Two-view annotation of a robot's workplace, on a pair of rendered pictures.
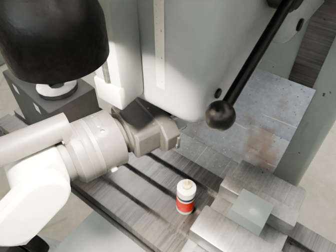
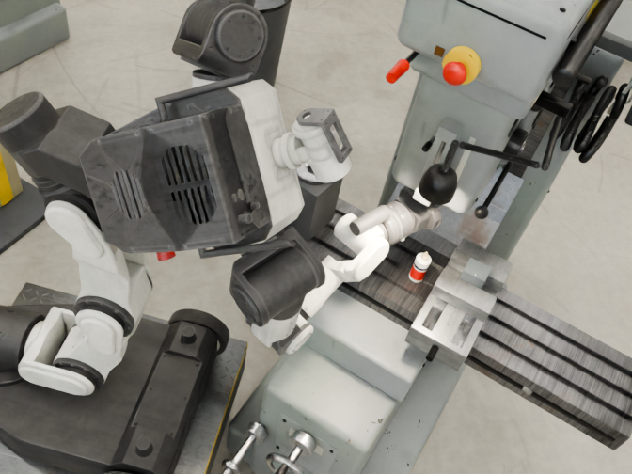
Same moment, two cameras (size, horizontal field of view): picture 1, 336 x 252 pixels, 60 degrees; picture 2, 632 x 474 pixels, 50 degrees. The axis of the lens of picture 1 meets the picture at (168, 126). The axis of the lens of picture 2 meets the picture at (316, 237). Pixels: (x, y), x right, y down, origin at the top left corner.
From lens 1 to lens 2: 1.22 m
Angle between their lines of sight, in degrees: 11
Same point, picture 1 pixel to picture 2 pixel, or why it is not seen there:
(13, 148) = (368, 225)
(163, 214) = (400, 282)
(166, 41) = (460, 178)
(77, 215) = not seen: hidden behind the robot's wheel
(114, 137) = (409, 219)
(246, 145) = (460, 226)
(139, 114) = (416, 204)
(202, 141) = not seen: hidden behind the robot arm
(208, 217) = (446, 277)
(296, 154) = (503, 236)
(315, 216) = not seen: hidden behind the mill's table
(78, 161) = (392, 233)
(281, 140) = (493, 222)
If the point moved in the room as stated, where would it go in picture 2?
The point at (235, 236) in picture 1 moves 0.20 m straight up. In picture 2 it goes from (466, 289) to (493, 238)
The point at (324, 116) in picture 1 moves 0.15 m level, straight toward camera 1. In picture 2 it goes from (529, 202) to (513, 233)
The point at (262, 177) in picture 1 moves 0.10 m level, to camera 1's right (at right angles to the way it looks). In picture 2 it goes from (480, 252) to (513, 253)
